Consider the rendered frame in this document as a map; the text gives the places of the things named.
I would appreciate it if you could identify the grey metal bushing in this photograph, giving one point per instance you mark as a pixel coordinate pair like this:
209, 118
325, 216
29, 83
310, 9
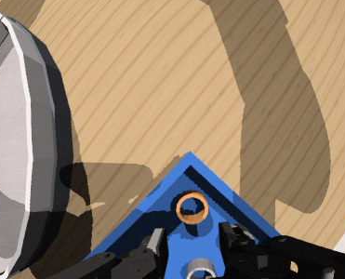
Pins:
198, 265
245, 230

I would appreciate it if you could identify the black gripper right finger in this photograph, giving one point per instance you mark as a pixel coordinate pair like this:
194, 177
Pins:
274, 260

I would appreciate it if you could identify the blue crate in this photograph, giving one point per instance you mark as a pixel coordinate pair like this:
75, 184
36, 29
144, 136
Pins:
186, 242

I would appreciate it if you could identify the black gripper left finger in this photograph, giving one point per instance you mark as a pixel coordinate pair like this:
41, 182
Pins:
139, 265

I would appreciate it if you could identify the bronze bushing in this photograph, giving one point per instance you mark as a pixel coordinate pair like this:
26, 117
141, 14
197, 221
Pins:
196, 218
125, 255

